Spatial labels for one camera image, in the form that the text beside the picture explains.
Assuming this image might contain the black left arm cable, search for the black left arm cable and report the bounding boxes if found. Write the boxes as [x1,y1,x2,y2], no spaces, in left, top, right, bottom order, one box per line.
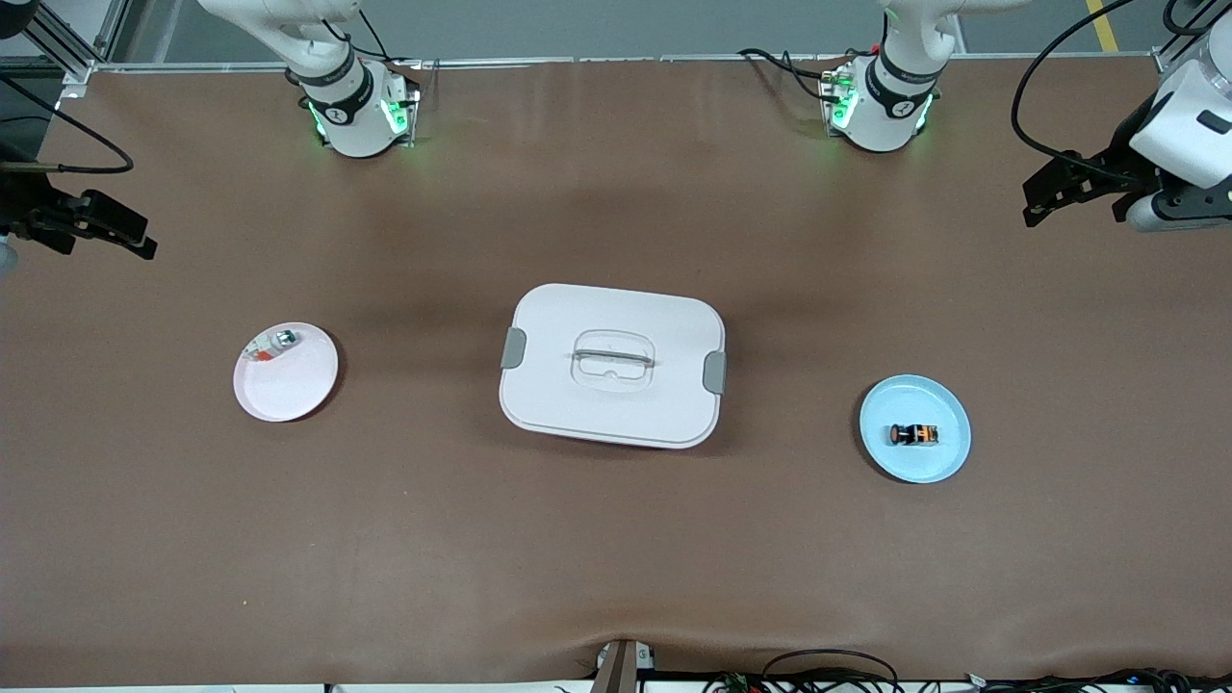
[1012,0,1168,167]

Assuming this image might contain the grey switch with green end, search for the grey switch with green end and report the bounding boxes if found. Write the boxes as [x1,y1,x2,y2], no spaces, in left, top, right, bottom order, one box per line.
[244,328,300,366]

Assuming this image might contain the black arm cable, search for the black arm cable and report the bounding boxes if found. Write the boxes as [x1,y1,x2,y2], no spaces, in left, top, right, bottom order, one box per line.
[1012,0,1168,167]
[0,71,135,176]

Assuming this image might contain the white lidded box grey clips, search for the white lidded box grey clips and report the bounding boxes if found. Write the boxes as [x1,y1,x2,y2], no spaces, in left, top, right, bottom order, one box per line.
[499,283,727,450]

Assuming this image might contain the pink round plate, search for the pink round plate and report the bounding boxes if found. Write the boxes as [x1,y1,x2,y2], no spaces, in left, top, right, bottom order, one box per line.
[233,321,340,424]

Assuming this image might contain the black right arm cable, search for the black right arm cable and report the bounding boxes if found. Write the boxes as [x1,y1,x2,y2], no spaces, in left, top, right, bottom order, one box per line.
[0,71,135,176]

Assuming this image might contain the black left base cables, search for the black left base cables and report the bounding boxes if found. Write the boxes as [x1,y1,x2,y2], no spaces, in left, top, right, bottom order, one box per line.
[737,46,850,103]

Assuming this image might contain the aluminium frame profile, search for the aluminium frame profile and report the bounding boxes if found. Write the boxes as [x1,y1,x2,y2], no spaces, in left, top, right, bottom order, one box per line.
[21,0,131,99]

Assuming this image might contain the light blue round plate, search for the light blue round plate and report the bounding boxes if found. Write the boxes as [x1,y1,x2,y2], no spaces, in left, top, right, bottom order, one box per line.
[859,374,972,484]

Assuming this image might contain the black cable bundle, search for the black cable bundle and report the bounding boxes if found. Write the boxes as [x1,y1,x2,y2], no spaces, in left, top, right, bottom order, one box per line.
[703,649,1232,693]

